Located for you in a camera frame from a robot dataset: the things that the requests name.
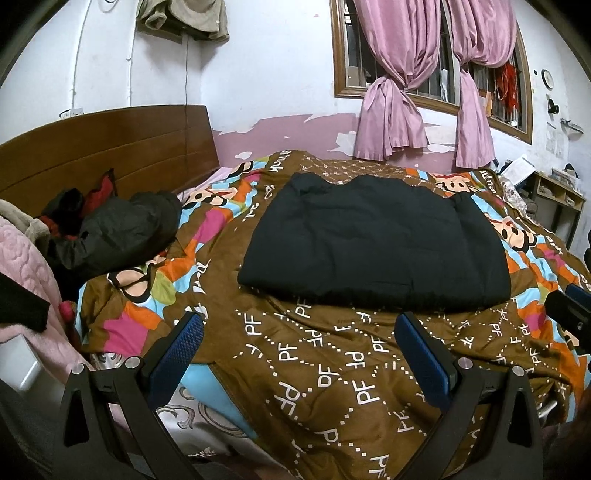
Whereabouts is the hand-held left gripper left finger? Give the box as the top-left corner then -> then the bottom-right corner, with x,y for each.
51,311 -> 205,480

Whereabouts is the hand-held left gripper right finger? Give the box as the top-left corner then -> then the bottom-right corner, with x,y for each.
394,311 -> 546,480

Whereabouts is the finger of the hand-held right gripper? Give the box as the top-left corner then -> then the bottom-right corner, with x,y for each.
544,290 -> 591,335
564,283 -> 591,305

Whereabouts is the black jacket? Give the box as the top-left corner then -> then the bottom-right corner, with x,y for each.
237,172 -> 512,313

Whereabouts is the patterned bed sheet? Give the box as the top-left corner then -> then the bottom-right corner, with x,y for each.
92,166 -> 259,457

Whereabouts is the printed brown cartoon blanket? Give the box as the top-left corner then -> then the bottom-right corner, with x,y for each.
76,148 -> 591,480

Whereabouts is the wooden shelf unit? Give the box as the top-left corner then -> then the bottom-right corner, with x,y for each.
529,171 -> 587,250

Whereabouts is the silver patterned cloth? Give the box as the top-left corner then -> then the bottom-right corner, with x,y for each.
501,180 -> 529,217

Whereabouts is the dark padded coat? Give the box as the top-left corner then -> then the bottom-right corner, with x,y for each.
48,191 -> 182,271

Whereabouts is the white paper box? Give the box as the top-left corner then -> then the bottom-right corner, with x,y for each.
501,157 -> 536,183

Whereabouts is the black cloth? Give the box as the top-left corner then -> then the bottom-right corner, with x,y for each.
0,272 -> 51,330

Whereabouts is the pink quilted blanket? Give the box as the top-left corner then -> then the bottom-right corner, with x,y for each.
0,215 -> 93,370

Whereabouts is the red and black garment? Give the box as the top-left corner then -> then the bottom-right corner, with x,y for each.
39,168 -> 116,241

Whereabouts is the narrow pink curtain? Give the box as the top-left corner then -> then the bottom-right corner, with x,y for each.
445,0 -> 518,169

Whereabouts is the beige fleece blanket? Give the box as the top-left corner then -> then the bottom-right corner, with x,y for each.
0,198 -> 51,241

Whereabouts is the wooden headboard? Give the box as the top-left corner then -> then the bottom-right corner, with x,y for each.
0,104 -> 220,213

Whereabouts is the red hanging ornament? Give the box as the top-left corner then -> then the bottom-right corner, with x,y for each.
496,62 -> 520,123

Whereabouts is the wide pink curtain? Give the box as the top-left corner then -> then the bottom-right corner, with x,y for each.
353,0 -> 441,161

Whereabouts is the beige cloth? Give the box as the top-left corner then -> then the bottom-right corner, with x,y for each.
136,0 -> 230,42

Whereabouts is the white wall conduit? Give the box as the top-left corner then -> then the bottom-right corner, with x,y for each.
126,28 -> 135,107

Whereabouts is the wooden window frame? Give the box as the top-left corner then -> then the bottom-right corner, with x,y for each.
330,0 -> 534,145

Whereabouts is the white wall cable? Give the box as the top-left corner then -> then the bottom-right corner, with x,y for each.
74,0 -> 116,112

